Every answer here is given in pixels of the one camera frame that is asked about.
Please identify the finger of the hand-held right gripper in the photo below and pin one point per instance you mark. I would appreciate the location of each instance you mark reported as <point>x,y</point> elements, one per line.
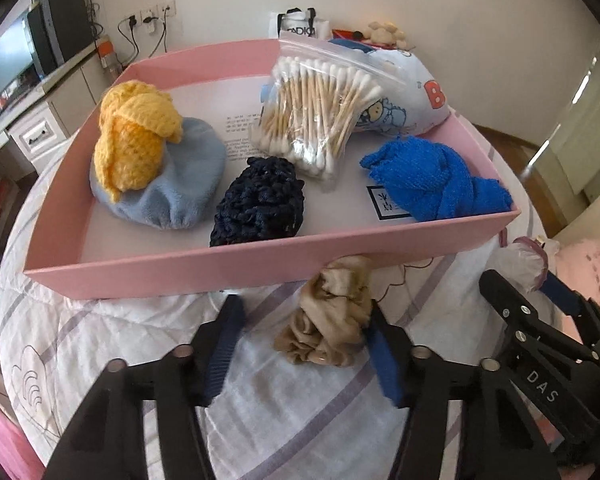
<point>510,300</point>
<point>562,292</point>

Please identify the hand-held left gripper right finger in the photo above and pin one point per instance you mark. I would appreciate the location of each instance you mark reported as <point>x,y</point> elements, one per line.
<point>385,360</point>

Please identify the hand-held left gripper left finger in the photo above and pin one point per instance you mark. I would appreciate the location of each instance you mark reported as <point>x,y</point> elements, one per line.
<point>225,345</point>

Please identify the white plastic shower cap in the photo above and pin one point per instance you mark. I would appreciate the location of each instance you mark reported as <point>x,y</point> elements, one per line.
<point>517,262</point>

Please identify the pink cardboard box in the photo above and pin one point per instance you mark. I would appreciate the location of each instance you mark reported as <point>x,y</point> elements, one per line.
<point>180,270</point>

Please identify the navy crochet pouch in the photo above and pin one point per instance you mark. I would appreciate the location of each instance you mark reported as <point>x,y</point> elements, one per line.
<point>255,205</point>

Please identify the blue knitted cloth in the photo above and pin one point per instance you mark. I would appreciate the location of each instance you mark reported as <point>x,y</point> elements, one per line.
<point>420,175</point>

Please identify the light blue fleece hat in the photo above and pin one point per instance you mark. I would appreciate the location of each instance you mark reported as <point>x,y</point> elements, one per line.
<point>180,195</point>

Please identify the cartoon printed fabric pouch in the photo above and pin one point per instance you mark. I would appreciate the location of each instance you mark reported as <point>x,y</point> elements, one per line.
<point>415,100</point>

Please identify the yellow crochet hat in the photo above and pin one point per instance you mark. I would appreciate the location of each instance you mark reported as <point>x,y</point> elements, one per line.
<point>130,140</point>

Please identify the bag of cotton swabs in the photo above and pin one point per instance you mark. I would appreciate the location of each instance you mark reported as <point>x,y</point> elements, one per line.
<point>310,110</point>

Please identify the light pink floral quilt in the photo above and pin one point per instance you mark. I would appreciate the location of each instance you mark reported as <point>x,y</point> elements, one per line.
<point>590,265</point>

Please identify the magenta blanket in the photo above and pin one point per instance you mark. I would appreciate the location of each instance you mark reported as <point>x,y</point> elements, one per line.
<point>0,440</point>

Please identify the cream plush bear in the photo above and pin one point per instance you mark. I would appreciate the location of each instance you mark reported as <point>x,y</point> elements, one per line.
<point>385,32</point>

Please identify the orange capped bottle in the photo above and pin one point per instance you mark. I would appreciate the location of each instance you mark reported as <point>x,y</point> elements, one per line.
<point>106,57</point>

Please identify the red toy box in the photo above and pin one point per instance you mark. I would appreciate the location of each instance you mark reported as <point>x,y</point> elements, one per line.
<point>345,33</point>

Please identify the white desk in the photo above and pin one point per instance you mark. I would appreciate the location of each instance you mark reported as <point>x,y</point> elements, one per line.
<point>65,74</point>

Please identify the white tote bag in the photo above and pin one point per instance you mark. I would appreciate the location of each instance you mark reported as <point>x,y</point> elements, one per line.
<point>300,27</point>

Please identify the black computer monitor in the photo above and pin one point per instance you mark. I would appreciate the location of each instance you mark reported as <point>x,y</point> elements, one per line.
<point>10,65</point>

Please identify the black computer tower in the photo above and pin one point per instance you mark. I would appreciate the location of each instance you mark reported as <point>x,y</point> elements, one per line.
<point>65,25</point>

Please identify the white wall socket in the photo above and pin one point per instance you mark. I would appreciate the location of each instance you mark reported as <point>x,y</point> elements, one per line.
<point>131,19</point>
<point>169,8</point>
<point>148,15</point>

